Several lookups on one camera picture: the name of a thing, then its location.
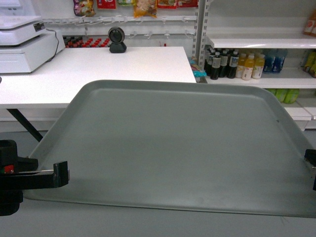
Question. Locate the white checkout table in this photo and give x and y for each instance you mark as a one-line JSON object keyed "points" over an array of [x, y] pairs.
{"points": [[42, 95]]}

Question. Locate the white peg hook rack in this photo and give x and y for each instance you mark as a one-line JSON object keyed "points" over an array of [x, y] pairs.
{"points": [[142, 26]]}

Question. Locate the yellow juice bottle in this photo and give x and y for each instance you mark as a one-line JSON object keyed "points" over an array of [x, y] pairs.
{"points": [[248, 68]]}

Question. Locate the dark tea bottle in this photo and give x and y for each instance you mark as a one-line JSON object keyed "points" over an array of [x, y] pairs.
{"points": [[214, 73]]}

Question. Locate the purple snack bag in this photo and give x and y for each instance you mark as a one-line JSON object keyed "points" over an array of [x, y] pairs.
{"points": [[83, 8]]}

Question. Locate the red snack bag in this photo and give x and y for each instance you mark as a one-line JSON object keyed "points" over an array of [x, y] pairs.
{"points": [[106, 4]]}

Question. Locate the yellow snack bag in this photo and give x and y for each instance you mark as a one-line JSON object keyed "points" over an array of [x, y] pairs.
{"points": [[145, 8]]}

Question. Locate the black barcode scanner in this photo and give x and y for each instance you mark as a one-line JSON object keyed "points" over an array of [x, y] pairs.
{"points": [[117, 36]]}

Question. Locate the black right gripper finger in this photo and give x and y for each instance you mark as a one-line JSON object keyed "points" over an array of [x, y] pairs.
{"points": [[310, 158]]}

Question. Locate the grey rectangular tray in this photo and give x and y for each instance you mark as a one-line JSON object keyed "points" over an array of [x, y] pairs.
{"points": [[183, 146]]}

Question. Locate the white cash register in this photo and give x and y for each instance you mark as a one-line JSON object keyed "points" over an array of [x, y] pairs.
{"points": [[25, 42]]}

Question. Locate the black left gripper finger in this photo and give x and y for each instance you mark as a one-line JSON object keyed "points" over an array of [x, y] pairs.
{"points": [[45, 179]]}

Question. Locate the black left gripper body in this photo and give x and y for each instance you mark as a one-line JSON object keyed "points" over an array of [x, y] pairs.
{"points": [[12, 165]]}

